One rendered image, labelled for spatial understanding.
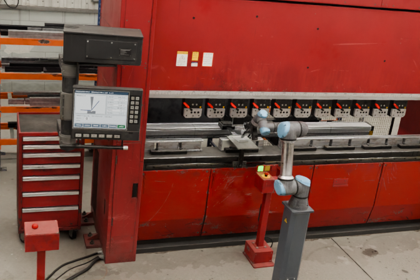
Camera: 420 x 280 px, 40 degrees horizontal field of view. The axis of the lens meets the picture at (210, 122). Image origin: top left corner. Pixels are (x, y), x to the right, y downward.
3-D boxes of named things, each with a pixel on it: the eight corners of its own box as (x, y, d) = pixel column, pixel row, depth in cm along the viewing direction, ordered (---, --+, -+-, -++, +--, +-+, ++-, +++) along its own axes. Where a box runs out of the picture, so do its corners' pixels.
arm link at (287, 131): (298, 197, 419) (303, 122, 411) (279, 198, 414) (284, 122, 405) (289, 192, 430) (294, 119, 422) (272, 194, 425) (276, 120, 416)
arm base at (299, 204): (312, 210, 427) (314, 197, 424) (294, 211, 422) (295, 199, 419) (302, 200, 441) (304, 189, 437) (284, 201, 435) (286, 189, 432)
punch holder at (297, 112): (294, 117, 501) (297, 99, 495) (289, 114, 508) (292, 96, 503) (309, 117, 506) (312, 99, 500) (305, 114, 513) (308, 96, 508)
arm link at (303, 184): (311, 197, 425) (314, 180, 421) (295, 198, 420) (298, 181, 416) (303, 189, 436) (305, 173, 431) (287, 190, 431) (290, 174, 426)
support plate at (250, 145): (238, 149, 466) (238, 148, 466) (227, 137, 489) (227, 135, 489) (259, 149, 472) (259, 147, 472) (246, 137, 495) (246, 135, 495)
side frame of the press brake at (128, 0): (104, 264, 467) (123, -29, 391) (90, 212, 541) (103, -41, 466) (135, 261, 475) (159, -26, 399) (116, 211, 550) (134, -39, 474)
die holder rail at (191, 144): (143, 152, 468) (144, 141, 464) (142, 149, 473) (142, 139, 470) (202, 150, 485) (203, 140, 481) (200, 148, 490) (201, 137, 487)
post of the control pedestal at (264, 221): (257, 247, 495) (266, 190, 478) (255, 244, 500) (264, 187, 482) (263, 246, 497) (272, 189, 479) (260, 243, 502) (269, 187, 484)
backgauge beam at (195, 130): (142, 140, 491) (144, 128, 488) (139, 134, 503) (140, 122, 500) (372, 136, 570) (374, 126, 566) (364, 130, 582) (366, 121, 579)
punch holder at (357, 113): (354, 117, 521) (357, 99, 516) (349, 114, 529) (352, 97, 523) (367, 117, 526) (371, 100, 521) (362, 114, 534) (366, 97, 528)
